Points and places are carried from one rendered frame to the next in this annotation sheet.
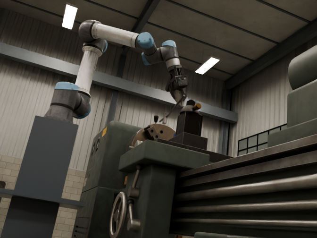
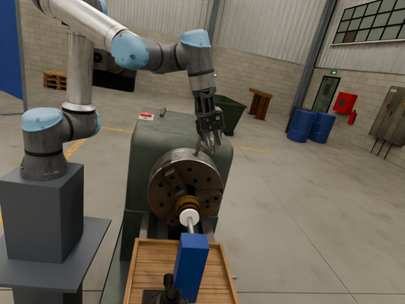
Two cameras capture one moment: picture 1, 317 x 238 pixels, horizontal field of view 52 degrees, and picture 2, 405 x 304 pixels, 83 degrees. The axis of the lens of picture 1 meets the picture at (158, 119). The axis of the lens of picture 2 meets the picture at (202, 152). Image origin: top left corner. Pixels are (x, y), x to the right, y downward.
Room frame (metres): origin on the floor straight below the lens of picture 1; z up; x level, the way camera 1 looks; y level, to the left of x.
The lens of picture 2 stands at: (0.89, -0.16, 1.59)
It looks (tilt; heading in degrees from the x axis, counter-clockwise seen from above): 21 degrees down; 7
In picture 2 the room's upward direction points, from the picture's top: 12 degrees clockwise
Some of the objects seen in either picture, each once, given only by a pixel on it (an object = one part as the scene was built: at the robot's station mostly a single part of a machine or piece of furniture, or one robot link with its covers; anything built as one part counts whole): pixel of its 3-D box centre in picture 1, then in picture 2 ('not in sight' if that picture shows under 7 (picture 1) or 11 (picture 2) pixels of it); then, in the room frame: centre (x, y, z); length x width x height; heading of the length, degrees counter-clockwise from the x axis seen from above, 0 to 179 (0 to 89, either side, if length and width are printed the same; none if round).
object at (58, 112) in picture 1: (59, 116); (44, 158); (1.57, 0.49, 1.15); 0.15 x 0.15 x 0.10
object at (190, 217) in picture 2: not in sight; (190, 228); (1.51, -0.10, 1.08); 0.13 x 0.07 x 0.07; 19
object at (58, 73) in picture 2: not in sight; (65, 79); (7.82, 5.56, 0.22); 1.25 x 0.86 x 0.44; 22
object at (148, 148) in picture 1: (200, 172); not in sight; (1.16, -0.18, 0.90); 0.53 x 0.30 x 0.06; 109
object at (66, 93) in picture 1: (65, 95); (45, 128); (1.57, 0.49, 1.27); 0.13 x 0.12 x 0.14; 164
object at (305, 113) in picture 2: not in sight; (301, 125); (8.07, -2.06, 0.44); 0.59 x 0.59 x 0.88
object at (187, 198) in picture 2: not in sight; (188, 208); (1.61, -0.06, 1.08); 0.09 x 0.09 x 0.09; 19
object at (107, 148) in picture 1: (130, 166); (176, 154); (2.13, 0.13, 1.06); 0.59 x 0.48 x 0.39; 19
